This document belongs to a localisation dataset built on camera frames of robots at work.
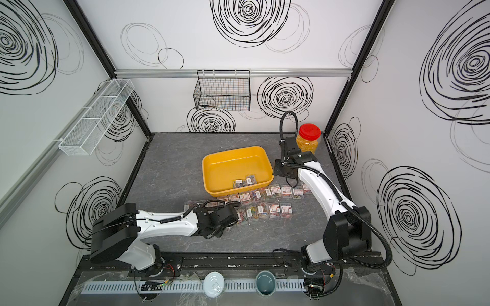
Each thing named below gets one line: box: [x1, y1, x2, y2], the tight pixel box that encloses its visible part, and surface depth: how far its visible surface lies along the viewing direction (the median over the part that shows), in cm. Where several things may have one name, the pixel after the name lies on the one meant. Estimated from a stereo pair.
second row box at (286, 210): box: [280, 202, 293, 219], surface depth 88 cm
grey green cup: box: [255, 270, 277, 298], surface depth 70 cm
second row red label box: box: [268, 202, 282, 219], surface depth 88 cm
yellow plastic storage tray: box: [202, 145, 274, 197], surface depth 103 cm
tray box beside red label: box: [257, 202, 270, 219], surface depth 88 cm
